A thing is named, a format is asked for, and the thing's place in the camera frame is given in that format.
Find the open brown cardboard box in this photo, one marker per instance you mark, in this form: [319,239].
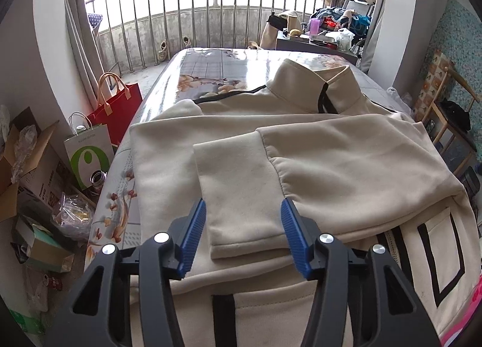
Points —
[34,155]

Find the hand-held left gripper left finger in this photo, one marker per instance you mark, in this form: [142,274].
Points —
[192,237]

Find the printed wall cloth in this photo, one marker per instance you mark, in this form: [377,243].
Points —
[455,38]

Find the crumpled clear plastic wrap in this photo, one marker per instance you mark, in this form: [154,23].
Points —
[24,147]

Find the pink cup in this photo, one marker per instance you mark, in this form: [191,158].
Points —
[314,27]

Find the printed appliance box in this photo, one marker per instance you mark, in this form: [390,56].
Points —
[52,181]

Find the clear plastic bag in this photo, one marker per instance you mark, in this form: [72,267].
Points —
[71,215]

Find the steel flask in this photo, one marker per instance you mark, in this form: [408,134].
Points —
[98,181]

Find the dark side table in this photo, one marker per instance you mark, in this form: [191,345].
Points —
[297,45]

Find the wooden chair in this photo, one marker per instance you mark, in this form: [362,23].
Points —
[442,132]

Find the red can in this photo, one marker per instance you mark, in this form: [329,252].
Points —
[52,282]

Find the small white plastic bag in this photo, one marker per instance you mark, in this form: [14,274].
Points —
[345,39]

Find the blue dotted cloth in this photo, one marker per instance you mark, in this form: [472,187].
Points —
[95,22]

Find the beige shoe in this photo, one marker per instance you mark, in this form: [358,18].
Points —
[186,42]
[164,53]

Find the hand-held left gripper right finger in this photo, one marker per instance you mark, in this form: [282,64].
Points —
[295,237]

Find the pink cloth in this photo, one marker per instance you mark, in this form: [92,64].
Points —
[457,328]

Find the red tote bag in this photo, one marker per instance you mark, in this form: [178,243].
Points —
[120,109]

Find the small green cardboard box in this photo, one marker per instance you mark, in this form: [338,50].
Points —
[45,249]

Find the grey curtain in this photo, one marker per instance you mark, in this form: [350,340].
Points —
[81,49]
[376,12]

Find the metal balcony railing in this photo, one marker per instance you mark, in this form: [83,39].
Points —
[207,12]

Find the yellow fruit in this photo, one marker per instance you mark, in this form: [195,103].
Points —
[294,32]

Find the crumpled white floor plastic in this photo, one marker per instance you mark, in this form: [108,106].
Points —
[37,296]

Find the beige zip jacket black trim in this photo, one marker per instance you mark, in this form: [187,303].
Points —
[339,166]

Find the white paper bag green print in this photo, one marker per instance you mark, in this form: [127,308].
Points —
[90,143]

